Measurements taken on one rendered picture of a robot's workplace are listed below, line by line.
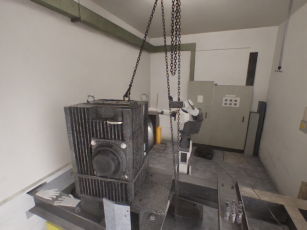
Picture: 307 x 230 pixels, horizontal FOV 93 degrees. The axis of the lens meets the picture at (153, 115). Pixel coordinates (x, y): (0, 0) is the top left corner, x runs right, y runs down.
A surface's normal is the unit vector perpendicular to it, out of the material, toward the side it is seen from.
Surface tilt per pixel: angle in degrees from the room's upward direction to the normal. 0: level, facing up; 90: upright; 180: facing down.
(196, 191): 90
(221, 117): 90
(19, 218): 90
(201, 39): 90
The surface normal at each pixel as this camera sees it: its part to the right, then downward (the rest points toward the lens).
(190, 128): 0.39, 0.17
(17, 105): 0.93, 0.08
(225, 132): -0.36, 0.22
